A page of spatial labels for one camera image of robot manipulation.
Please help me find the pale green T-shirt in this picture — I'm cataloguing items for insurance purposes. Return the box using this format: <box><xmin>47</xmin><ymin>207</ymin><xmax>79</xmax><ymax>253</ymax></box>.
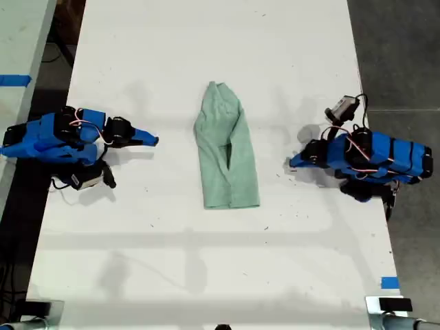
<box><xmin>193</xmin><ymin>80</ymin><xmax>261</xmax><ymax>210</ymax></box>

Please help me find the black table clamp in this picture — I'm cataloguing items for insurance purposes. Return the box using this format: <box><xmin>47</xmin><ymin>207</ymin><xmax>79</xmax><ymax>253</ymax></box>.
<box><xmin>383</xmin><ymin>179</ymin><xmax>402</xmax><ymax>221</ymax></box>

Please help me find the long blue tape strip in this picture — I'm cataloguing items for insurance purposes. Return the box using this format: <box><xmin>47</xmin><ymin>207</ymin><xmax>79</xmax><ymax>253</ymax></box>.
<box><xmin>0</xmin><ymin>74</ymin><xmax>32</xmax><ymax>87</ymax></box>

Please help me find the white side table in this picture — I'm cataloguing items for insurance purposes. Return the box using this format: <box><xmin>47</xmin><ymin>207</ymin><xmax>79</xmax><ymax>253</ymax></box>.
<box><xmin>0</xmin><ymin>0</ymin><xmax>58</xmax><ymax>216</ymax></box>

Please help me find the small black box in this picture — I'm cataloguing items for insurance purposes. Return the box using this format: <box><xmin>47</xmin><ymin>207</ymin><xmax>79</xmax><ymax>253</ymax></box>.
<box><xmin>19</xmin><ymin>300</ymin><xmax>52</xmax><ymax>318</ymax></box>
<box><xmin>378</xmin><ymin>297</ymin><xmax>413</xmax><ymax>312</ymax></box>

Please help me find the grey metal pipe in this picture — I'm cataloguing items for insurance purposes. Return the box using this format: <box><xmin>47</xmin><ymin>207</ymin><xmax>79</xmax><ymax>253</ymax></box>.
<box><xmin>0</xmin><ymin>316</ymin><xmax>47</xmax><ymax>330</ymax></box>
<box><xmin>368</xmin><ymin>313</ymin><xmax>440</xmax><ymax>330</ymax></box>

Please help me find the gripper camera stalk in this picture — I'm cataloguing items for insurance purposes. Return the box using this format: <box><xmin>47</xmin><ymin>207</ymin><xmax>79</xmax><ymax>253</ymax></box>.
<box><xmin>320</xmin><ymin>126</ymin><xmax>345</xmax><ymax>142</ymax></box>
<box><xmin>97</xmin><ymin>159</ymin><xmax>118</xmax><ymax>189</ymax></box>

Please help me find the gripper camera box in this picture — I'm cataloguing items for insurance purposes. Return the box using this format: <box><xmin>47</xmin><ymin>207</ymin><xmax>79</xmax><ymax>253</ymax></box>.
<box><xmin>69</xmin><ymin>169</ymin><xmax>105</xmax><ymax>191</ymax></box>
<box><xmin>324</xmin><ymin>95</ymin><xmax>362</xmax><ymax>124</ymax></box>

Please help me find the gripper camera cable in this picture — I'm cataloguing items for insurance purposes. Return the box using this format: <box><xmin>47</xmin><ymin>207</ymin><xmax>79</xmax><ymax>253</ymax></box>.
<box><xmin>50</xmin><ymin>174</ymin><xmax>75</xmax><ymax>190</ymax></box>
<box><xmin>355</xmin><ymin>93</ymin><xmax>369</xmax><ymax>131</ymax></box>

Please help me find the thin black floor cable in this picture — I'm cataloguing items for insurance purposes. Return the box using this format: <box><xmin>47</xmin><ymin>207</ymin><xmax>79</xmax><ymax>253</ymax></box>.
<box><xmin>40</xmin><ymin>41</ymin><xmax>76</xmax><ymax>67</ymax></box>

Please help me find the white metal bracket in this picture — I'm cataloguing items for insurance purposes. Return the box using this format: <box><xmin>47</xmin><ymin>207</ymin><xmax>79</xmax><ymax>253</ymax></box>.
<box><xmin>364</xmin><ymin>295</ymin><xmax>410</xmax><ymax>316</ymax></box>

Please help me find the grey metal bracket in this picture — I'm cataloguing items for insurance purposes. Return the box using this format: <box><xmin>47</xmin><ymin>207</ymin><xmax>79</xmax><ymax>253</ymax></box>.
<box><xmin>49</xmin><ymin>299</ymin><xmax>66</xmax><ymax>321</ymax></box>

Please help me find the black floor cable bundle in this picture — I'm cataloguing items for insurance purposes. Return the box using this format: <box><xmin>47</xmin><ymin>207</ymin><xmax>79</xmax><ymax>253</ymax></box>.
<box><xmin>0</xmin><ymin>240</ymin><xmax>25</xmax><ymax>312</ymax></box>

